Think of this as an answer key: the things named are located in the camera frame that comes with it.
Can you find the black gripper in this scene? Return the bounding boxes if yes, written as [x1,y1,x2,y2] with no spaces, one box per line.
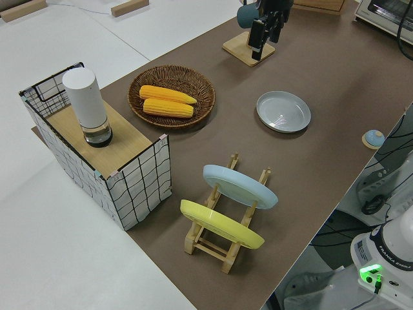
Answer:
[250,0,294,62]

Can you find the black power cable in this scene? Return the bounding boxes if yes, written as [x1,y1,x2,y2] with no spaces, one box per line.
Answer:
[396,0,413,61]

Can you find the yellow plate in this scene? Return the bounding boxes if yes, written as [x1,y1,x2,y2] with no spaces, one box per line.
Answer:
[179,199,266,250]

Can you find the teal blue mug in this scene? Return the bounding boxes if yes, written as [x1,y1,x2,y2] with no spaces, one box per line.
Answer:
[236,3,261,29]

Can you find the wooden mug tree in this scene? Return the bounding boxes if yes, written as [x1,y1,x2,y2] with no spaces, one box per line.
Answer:
[221,30,276,68]

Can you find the wire and wood shelf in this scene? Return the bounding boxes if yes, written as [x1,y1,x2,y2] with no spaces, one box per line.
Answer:
[18,61,172,232]

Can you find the white toaster oven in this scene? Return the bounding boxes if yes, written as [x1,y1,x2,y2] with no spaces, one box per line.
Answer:
[352,0,413,32]

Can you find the light blue plate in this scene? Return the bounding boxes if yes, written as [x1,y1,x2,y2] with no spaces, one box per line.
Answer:
[202,164,279,210]

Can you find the wooden plate rack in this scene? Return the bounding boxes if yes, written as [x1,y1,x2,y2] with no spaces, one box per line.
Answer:
[183,152,274,274]

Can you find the blue call bell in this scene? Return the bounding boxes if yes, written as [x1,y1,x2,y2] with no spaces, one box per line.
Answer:
[361,129,385,150]

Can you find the round wicker basket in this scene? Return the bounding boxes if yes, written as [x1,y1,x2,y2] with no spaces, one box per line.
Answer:
[128,65,216,127]

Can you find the small wooden block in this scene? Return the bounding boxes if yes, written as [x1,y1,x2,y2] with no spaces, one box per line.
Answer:
[110,0,150,17]

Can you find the gray ceramic plate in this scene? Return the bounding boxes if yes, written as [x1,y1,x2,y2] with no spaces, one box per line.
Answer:
[256,90,312,134]

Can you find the yellow corn cob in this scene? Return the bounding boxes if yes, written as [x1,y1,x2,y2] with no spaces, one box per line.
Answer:
[139,85,198,105]
[142,98,195,119]

